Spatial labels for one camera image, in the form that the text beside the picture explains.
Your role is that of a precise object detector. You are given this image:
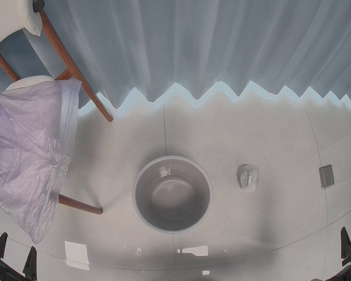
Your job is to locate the white cushioned wooden chair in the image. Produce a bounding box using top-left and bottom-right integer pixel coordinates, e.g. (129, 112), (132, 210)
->
(0, 0), (113, 215)

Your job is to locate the white trash bin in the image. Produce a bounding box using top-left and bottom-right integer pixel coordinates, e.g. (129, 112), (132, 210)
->
(132, 155), (214, 234)

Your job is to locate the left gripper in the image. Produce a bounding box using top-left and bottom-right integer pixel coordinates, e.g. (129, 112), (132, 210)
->
(0, 232), (37, 281)

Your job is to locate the pale blue curtain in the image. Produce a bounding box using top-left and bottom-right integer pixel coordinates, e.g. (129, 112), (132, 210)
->
(0, 0), (351, 118)

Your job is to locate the purple plastic bag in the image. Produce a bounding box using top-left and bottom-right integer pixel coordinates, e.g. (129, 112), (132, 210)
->
(0, 79), (82, 244)

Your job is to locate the crumpled white paper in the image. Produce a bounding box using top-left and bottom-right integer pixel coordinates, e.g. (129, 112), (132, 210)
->
(237, 164), (258, 192)

